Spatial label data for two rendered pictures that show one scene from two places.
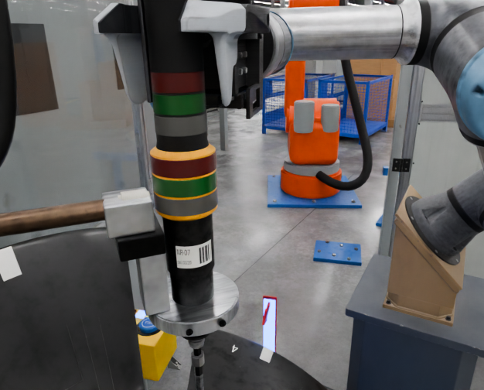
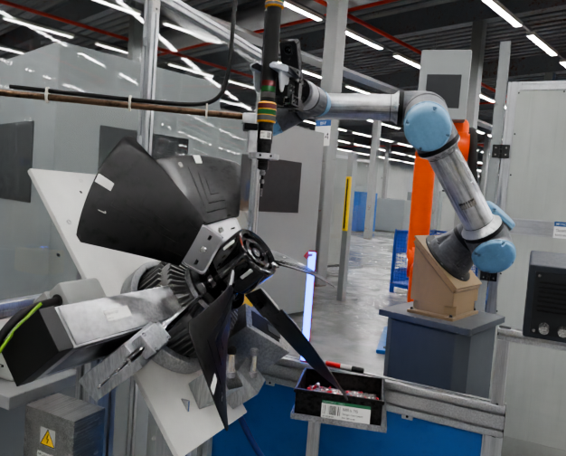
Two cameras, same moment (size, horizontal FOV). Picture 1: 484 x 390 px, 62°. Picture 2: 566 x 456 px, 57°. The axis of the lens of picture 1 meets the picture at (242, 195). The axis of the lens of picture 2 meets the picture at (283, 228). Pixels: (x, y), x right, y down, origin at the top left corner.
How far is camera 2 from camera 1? 0.97 m
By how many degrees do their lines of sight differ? 21
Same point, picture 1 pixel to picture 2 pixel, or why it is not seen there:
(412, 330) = (421, 319)
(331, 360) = not seen: outside the picture
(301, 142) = not seen: hidden behind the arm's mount
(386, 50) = (383, 114)
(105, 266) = (231, 170)
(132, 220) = (249, 118)
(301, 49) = (340, 111)
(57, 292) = (213, 170)
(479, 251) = not seen: outside the picture
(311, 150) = not seen: hidden behind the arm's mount
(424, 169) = (511, 280)
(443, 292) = (446, 294)
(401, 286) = (419, 292)
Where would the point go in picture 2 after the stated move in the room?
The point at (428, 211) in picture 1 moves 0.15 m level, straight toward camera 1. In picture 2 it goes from (440, 239) to (421, 240)
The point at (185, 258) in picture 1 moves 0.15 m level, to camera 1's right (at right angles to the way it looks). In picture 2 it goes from (262, 135) to (329, 137)
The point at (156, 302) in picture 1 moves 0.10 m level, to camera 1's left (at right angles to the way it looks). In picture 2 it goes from (251, 147) to (209, 145)
